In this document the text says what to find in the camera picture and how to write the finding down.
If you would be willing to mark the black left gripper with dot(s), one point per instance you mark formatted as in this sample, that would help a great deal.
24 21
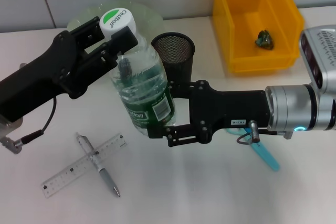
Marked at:
39 79

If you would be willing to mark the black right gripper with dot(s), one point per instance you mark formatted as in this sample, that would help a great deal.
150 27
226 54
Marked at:
231 108

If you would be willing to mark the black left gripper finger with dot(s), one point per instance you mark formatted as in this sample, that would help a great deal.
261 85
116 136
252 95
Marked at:
123 40

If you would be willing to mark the clear green-label water bottle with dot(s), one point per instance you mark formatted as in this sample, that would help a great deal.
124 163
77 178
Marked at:
143 85

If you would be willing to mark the green plastic wrapper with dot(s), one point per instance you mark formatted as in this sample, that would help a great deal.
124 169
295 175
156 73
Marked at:
264 40

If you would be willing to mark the green glass fruit plate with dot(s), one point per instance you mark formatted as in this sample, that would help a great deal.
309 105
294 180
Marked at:
147 19

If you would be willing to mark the black mesh pen holder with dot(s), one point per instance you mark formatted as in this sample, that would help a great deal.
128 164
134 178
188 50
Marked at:
178 56

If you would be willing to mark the grey ballpoint pen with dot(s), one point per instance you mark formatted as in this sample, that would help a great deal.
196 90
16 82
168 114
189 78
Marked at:
107 179

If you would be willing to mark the blue scissors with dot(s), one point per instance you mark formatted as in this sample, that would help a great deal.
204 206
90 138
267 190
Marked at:
265 155

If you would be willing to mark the clear plastic ruler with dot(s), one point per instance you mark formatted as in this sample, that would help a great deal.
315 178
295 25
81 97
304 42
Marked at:
78 167

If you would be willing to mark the yellow plastic bin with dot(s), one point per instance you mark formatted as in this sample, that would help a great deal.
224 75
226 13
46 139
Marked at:
252 3

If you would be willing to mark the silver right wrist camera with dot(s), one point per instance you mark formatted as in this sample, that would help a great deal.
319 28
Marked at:
320 56

